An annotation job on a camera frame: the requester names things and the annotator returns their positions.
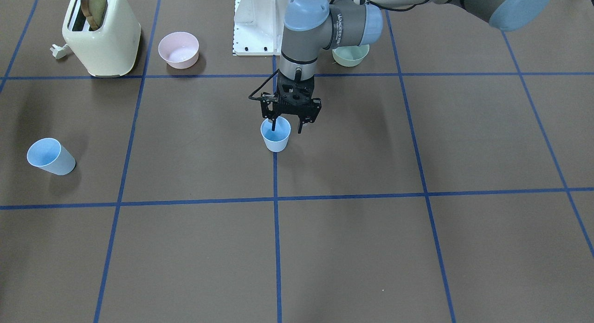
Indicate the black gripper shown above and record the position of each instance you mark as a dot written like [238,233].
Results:
[266,110]

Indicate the light blue cup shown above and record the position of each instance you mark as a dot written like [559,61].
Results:
[51,156]
[275,140]

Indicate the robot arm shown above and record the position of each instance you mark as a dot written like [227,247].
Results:
[314,25]

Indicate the green plastic bowl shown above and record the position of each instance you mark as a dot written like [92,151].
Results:
[350,56]

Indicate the pink plastic bowl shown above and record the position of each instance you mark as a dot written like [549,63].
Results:
[180,50]

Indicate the cream two-slot toaster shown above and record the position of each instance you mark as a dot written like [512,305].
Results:
[109,51]

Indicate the toast slice in toaster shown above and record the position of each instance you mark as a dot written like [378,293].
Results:
[94,11]

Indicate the white toaster power plug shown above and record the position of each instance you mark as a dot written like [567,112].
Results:
[59,52]

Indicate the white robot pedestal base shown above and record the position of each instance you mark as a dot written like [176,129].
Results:
[258,27]

